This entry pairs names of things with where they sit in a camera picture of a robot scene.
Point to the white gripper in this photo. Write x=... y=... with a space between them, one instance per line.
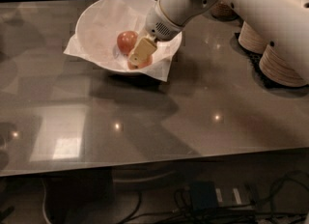
x=158 y=23

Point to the red yellow apple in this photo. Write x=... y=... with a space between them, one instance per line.
x=143 y=64

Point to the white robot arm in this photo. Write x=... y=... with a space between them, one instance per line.
x=284 y=23

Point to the red apple left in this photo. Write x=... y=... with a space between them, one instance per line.
x=126 y=41

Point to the white bowl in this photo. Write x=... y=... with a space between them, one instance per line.
x=96 y=25

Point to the white paper liner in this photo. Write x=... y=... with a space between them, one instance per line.
x=96 y=41

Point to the glass jar with grains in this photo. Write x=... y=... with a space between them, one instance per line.
x=223 y=12

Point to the rear stack paper plates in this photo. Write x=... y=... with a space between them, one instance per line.
x=250 y=40

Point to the stack paper plates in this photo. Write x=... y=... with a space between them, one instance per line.
x=250 y=40
x=276 y=69

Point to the black rubber mat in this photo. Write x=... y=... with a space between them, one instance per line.
x=255 y=60

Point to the front stack paper plates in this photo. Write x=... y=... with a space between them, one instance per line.
x=276 y=69

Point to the dark power adapter box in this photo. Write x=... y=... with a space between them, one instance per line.
x=203 y=195

